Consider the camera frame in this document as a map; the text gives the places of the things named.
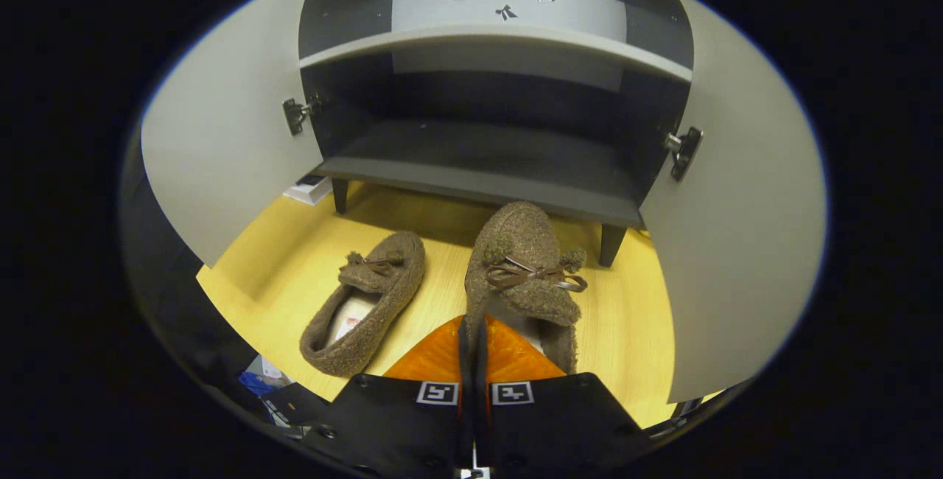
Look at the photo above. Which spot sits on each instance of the brown fuzzy shoe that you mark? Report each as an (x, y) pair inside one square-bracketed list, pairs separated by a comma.
[(516, 243), (390, 273)]

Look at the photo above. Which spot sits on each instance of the grey shoe cabinet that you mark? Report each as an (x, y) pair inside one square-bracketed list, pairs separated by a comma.
[(486, 162)]

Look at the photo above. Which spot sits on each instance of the metal door hinge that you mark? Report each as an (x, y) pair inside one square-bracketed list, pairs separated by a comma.
[(295, 114), (685, 151)]

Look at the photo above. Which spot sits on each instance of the small white box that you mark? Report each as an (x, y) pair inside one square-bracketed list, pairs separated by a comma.
[(309, 188)]

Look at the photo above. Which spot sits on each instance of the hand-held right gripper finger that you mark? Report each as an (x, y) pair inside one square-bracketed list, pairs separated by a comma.
[(465, 368), (481, 368)]

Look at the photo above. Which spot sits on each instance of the grey cabinet door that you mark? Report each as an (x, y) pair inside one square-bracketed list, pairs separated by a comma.
[(744, 243), (221, 133)]

